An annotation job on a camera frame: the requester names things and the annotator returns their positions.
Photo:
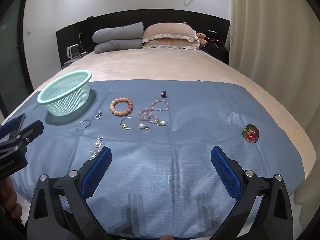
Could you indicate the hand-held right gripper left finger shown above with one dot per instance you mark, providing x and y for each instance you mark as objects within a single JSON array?
[{"x": 98, "y": 171}]

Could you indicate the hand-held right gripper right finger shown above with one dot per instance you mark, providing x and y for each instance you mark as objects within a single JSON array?
[{"x": 224, "y": 171}]

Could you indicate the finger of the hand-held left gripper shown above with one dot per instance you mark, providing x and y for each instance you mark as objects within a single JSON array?
[
  {"x": 10, "y": 127},
  {"x": 28, "y": 131}
]

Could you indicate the thin silver bangle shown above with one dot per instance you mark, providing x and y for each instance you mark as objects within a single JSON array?
[{"x": 79, "y": 128}]

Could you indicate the mint green plastic basket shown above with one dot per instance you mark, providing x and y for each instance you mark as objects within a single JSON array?
[{"x": 63, "y": 97}]

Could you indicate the small silver earring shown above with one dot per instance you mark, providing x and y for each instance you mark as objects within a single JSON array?
[{"x": 98, "y": 115}]

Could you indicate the pearl earring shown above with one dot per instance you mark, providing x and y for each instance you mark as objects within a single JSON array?
[
  {"x": 163, "y": 123},
  {"x": 142, "y": 126}
]

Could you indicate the person's left hand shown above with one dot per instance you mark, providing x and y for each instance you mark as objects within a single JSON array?
[{"x": 8, "y": 197}]

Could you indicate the blue cloth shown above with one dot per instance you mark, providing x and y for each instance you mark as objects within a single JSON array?
[{"x": 195, "y": 110}]

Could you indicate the dark glass door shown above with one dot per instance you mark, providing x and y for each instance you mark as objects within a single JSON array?
[{"x": 12, "y": 55}]

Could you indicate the white bedside appliance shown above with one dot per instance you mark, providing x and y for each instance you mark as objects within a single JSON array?
[{"x": 72, "y": 51}]

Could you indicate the dark blue figure charm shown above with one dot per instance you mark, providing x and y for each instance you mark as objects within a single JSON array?
[{"x": 163, "y": 93}]

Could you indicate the black nightstand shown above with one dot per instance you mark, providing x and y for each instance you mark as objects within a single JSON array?
[{"x": 220, "y": 53}]

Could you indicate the beige bedspread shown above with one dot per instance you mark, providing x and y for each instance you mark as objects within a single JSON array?
[{"x": 150, "y": 65}]

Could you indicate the grey pillow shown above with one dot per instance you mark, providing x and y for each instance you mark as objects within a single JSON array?
[
  {"x": 117, "y": 46},
  {"x": 117, "y": 31}
]

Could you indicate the brown teddy bear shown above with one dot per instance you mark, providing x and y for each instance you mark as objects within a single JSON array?
[{"x": 201, "y": 38}]

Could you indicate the pink ruffled pillow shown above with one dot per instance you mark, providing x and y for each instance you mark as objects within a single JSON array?
[
  {"x": 172, "y": 45},
  {"x": 167, "y": 31}
]

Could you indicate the black headboard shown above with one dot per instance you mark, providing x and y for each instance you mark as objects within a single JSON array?
[{"x": 112, "y": 18}]

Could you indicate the cream curtain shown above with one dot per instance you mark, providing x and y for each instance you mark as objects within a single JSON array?
[{"x": 270, "y": 30}]

